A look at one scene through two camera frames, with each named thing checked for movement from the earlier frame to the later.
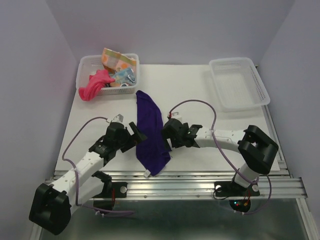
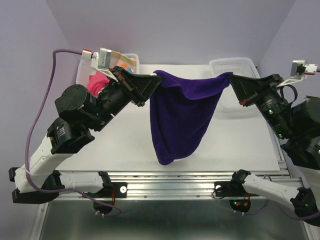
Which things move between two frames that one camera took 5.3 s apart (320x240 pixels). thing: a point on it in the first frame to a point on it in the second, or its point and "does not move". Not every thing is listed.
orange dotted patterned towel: x=113 y=61 does not move
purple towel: x=152 y=153 to x=180 y=109
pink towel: x=95 y=83 does not move
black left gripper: x=139 y=136 to x=145 y=85
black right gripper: x=167 y=136 to x=246 y=86
